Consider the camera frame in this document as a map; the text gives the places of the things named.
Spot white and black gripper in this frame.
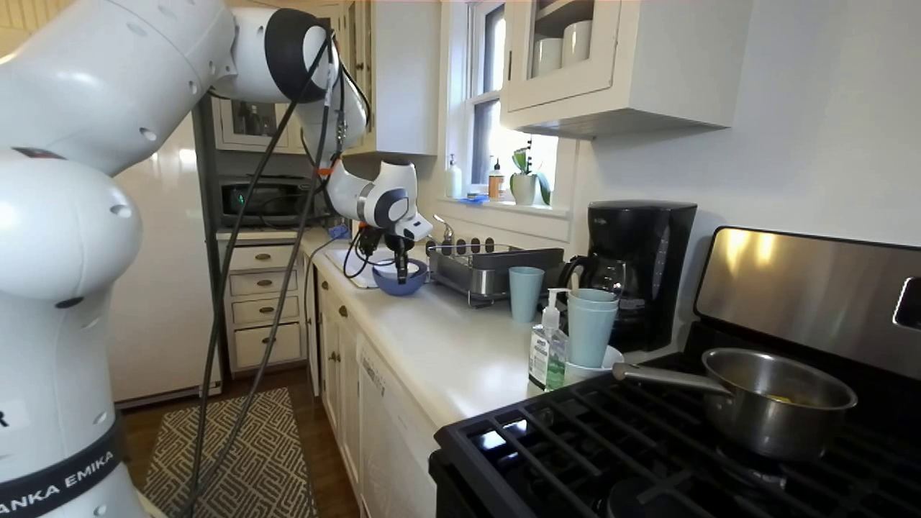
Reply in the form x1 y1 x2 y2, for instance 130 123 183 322
358 188 431 283

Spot blue bowl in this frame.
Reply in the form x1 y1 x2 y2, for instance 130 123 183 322
370 260 429 297

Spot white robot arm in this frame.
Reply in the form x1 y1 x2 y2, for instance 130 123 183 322
0 0 431 518

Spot black dish rack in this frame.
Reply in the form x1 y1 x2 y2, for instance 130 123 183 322
425 240 563 305

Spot white drawer cabinet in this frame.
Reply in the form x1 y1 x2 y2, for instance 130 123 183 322
224 241 306 375

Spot orange soap bottle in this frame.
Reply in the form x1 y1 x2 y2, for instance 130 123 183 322
486 158 506 201

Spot light blue tumbler cup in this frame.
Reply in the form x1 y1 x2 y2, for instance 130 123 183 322
509 264 545 322

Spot white potted plant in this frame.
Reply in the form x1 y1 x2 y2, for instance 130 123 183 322
509 145 550 204

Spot hand sanitizer bottle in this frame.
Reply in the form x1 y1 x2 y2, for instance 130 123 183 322
530 287 566 390

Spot white lower kitchen cabinets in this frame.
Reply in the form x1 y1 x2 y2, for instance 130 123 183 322
314 269 434 518

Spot light blue plastic cups stack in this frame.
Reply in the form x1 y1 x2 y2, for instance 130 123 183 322
566 287 619 368

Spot black coffee maker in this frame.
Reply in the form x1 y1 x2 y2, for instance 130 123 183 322
558 201 697 351

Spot patterned floor rug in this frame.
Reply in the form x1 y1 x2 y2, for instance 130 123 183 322
143 390 320 518

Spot black gas stove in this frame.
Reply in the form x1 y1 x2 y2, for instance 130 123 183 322
425 224 921 518

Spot steel saucepan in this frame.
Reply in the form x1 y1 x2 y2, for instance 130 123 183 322
612 349 857 460

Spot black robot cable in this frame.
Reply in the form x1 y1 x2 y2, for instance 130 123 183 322
178 25 373 518

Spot white upper wall cabinet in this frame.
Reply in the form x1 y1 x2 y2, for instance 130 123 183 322
501 0 750 139

